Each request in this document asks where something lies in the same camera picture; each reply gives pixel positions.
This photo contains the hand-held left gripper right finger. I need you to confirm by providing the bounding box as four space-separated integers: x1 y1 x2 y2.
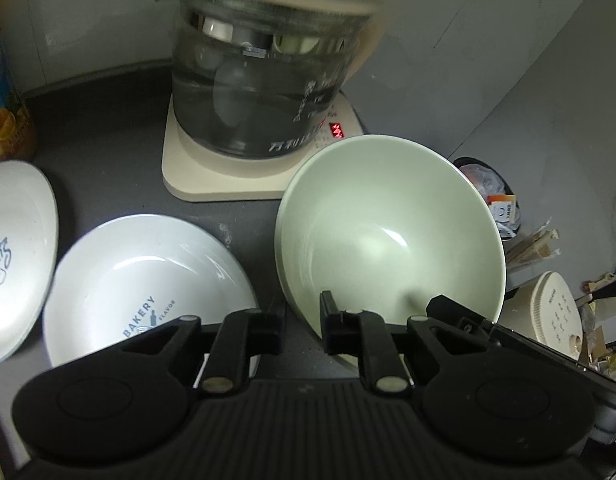
320 289 485 394

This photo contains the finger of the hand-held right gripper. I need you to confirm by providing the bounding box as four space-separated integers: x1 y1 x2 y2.
426 294 495 335

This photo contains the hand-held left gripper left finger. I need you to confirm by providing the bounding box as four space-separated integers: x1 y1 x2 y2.
120 307 287 394

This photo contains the pale green bowl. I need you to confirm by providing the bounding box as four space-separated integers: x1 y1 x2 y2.
274 134 507 367

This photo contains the white plate with block print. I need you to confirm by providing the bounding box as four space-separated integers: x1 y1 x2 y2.
42 214 261 376

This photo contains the white plate with script print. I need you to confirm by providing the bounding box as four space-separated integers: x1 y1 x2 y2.
0 160 59 366

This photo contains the cream air fryer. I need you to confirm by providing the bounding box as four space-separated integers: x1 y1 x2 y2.
498 271 585 362

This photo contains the bundle of wooden chopsticks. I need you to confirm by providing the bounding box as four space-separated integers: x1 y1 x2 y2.
504 219 560 272

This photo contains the trash bin with bag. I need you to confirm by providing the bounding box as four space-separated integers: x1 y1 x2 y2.
452 157 523 242

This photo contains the pile of wrappers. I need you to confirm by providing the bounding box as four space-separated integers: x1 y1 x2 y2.
460 162 519 237

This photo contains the cream kettle base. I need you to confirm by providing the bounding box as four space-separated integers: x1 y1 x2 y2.
162 89 365 204

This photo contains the glass kettle with cream lid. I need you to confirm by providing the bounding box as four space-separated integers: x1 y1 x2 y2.
154 0 389 160

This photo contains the orange juice bottle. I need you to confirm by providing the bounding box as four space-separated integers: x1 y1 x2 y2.
0 0 38 164

